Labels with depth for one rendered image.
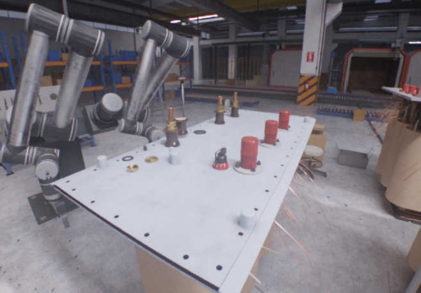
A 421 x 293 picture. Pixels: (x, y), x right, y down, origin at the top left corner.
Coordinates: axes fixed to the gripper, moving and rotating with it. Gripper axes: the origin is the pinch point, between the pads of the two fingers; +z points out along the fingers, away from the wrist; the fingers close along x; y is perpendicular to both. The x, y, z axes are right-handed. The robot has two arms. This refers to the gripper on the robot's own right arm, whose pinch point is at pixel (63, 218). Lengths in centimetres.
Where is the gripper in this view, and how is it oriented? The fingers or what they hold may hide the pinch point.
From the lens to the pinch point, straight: 149.7
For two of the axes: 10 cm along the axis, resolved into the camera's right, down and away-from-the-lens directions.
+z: 0.0, 9.5, 3.1
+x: 7.6, 2.0, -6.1
